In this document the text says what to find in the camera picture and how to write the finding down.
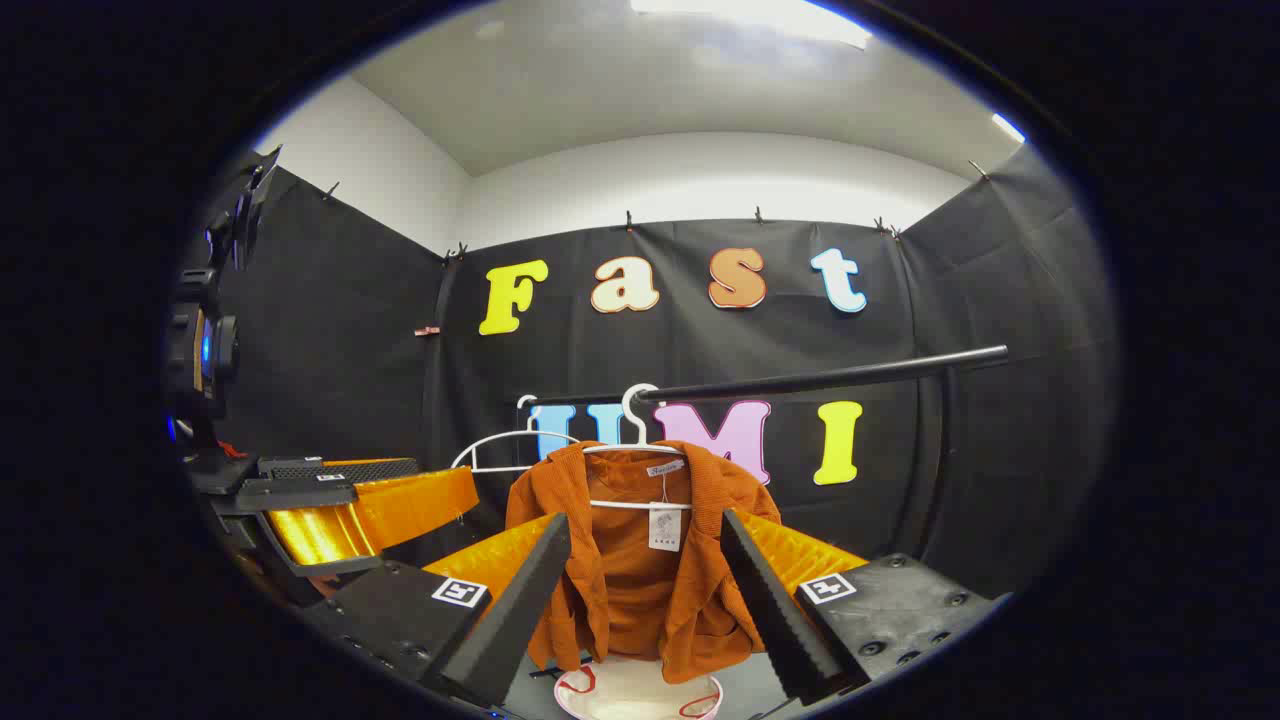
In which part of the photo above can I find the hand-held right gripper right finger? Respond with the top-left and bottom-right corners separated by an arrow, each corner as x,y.
720,508 -> 1013,703

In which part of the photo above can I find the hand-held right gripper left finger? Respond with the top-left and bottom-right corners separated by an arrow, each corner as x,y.
300,512 -> 573,709

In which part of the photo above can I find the orange knitted jacket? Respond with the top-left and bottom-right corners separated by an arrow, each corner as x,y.
505,440 -> 783,686

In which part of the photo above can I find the white laundry hamper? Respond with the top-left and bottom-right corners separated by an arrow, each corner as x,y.
553,655 -> 724,720

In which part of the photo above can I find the white clothes hanger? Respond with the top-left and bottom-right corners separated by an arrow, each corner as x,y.
583,383 -> 701,513
450,395 -> 581,473

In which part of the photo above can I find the black backdrop cloth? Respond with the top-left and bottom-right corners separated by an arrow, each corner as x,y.
215,145 -> 1117,601

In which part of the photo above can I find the large ceiling light panel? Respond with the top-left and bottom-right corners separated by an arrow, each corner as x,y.
630,0 -> 873,49

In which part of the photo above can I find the black rack post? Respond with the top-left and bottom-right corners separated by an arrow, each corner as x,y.
900,365 -> 969,566

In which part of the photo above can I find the black clothes rail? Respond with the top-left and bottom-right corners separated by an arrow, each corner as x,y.
530,345 -> 1009,409

